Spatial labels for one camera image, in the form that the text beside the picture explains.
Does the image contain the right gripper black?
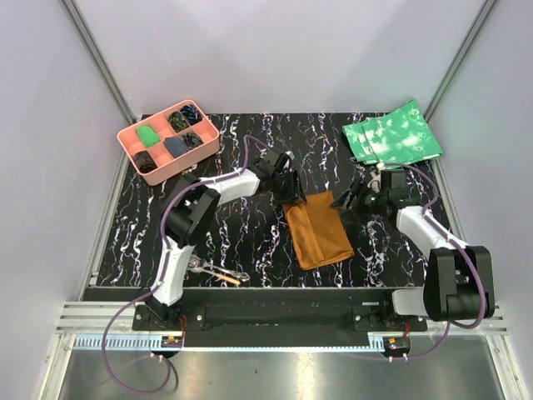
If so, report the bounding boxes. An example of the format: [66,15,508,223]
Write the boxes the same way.
[328,177,386,227]

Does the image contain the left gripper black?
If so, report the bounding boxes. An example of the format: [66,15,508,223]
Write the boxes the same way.
[270,168,306,207]

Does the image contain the orange cloth napkin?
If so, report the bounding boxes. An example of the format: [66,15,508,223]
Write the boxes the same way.
[283,191,355,271]

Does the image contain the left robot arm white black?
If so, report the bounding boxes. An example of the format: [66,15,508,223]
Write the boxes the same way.
[146,148,306,330]

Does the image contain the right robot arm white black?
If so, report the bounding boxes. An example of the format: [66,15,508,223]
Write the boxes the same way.
[331,164,496,331]

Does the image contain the grey blue rolled napkin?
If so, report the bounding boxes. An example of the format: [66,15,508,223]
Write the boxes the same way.
[163,137,189,158]

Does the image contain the green rolled napkin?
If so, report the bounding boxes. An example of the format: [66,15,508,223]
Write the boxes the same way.
[137,125,161,148]

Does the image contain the black marble pattern mat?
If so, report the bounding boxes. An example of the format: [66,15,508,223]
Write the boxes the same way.
[96,112,427,288]

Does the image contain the green white patterned napkins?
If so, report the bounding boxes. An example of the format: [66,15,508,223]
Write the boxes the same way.
[342,99,443,165]

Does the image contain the dark patterned roll front right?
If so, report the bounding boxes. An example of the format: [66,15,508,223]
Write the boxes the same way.
[181,131,203,150]

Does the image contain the dark patterned roll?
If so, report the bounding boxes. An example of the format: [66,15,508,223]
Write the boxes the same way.
[167,111,190,133]
[180,104,203,125]
[181,131,203,150]
[132,151,157,174]

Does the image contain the silver fork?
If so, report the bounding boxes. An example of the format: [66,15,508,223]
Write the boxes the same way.
[187,257,250,283]

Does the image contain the dark patterned roll back right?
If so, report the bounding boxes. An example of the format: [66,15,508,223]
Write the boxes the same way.
[180,104,203,125]

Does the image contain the dark patterned roll back middle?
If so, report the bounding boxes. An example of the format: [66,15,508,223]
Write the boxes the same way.
[167,111,190,133]

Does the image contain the pink compartment tray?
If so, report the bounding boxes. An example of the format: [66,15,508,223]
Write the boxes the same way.
[117,100,221,186]

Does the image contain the dark patterned roll front left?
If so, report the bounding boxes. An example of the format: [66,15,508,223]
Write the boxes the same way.
[132,151,157,174]

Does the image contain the wooden handled spoon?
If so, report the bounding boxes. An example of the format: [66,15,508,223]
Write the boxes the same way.
[214,272,241,286]

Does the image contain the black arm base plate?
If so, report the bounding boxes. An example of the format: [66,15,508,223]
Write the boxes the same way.
[132,287,427,333]

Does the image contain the aluminium frame rail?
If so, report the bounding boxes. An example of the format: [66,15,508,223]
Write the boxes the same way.
[56,302,510,352]

